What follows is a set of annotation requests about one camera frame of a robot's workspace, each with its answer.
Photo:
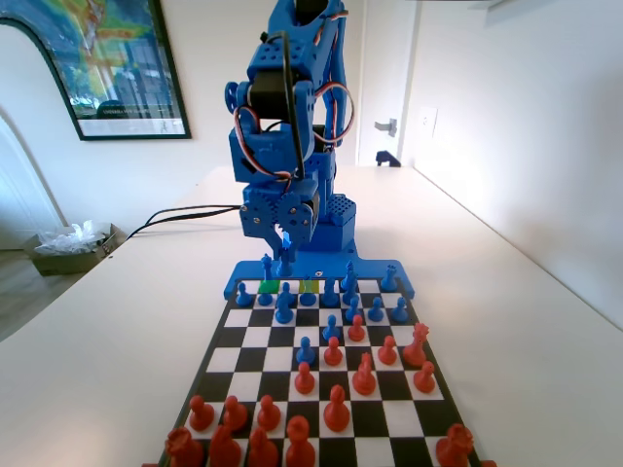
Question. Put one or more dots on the blue geared gripper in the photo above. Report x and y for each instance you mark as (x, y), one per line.
(267, 213)

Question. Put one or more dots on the blue chess rook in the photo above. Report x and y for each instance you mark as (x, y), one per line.
(286, 263)
(388, 279)

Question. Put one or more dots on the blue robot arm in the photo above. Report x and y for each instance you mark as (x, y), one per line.
(272, 53)

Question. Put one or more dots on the blue chess pawn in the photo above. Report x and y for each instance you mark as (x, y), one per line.
(264, 298)
(400, 312)
(375, 311)
(331, 331)
(353, 311)
(306, 354)
(286, 288)
(243, 297)

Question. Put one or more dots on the blue chess knight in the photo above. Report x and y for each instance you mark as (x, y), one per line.
(349, 294)
(283, 313)

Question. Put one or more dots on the blue chess queen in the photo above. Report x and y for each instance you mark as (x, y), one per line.
(349, 272)

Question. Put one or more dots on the red chess pawn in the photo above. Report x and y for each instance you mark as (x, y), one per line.
(387, 352)
(333, 354)
(234, 416)
(201, 416)
(268, 416)
(356, 331)
(304, 382)
(424, 379)

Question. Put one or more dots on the red chess knight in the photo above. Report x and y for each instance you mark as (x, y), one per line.
(364, 379)
(225, 450)

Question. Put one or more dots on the red chess bishop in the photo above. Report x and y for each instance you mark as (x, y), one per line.
(337, 413)
(263, 452)

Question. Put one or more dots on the red chess rook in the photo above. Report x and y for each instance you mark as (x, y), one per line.
(455, 447)
(184, 450)

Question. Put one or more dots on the black white chessboard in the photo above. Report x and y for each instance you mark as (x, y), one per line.
(272, 360)

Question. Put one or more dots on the dark blue clamp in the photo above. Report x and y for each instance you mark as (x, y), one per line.
(387, 159)

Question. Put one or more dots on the clear plastic bag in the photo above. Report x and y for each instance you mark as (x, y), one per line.
(73, 240)

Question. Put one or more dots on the white door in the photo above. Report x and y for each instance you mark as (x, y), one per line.
(404, 73)

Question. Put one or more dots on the brown cardboard box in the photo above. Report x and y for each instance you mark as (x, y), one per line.
(63, 265)

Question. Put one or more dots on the framed map poster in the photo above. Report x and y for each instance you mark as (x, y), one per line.
(121, 58)

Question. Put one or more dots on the white arched panel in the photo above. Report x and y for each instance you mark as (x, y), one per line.
(19, 78)

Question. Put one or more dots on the blue base plate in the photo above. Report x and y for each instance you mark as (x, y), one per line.
(370, 269)

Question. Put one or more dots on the white light switch plate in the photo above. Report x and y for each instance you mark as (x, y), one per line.
(429, 124)

